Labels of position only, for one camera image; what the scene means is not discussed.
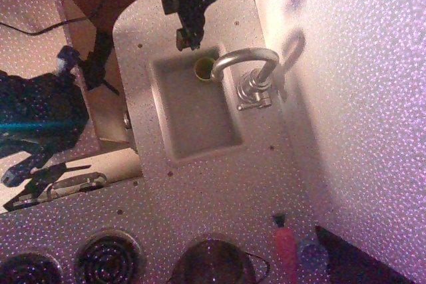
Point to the blue round toy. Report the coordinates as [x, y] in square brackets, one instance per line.
[312, 256]

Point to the yellow-green cup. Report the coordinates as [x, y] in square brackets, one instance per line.
[203, 68]

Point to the left black stove burner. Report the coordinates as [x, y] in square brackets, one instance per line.
[30, 268]

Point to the white toy sink basin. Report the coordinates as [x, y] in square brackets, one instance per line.
[198, 119]

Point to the black camera on tripod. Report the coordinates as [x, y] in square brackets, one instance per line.
[42, 116]

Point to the black clamp stand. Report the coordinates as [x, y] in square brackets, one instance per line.
[93, 67]

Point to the silver faucet lever handle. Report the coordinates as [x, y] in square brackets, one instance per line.
[253, 92]

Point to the metal clamp on edge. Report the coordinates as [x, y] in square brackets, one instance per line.
[46, 185]

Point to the black stove burner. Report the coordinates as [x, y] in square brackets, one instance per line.
[110, 256]
[30, 268]

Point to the silver curved faucet spout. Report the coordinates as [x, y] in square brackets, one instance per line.
[270, 57]

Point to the black pot with handle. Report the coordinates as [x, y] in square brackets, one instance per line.
[214, 260]

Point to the red toy carrot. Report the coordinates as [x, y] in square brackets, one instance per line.
[285, 245]

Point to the middle black stove burner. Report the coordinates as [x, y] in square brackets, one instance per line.
[110, 256]

